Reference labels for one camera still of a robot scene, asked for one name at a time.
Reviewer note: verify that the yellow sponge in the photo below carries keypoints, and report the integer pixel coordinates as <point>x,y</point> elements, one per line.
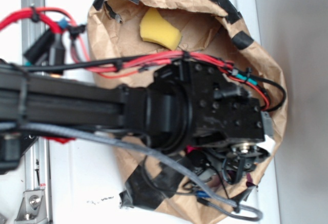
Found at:
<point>155,29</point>

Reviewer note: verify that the brown paper bag tray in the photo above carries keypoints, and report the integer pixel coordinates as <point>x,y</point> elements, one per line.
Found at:
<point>211,27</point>

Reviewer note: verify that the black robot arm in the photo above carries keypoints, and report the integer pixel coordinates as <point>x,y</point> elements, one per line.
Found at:
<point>187,104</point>

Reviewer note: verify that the silver corner bracket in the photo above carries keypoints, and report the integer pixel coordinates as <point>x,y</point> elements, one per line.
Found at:
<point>33,209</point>

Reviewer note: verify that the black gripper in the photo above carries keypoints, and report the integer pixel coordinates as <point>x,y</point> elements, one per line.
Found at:
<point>226,120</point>

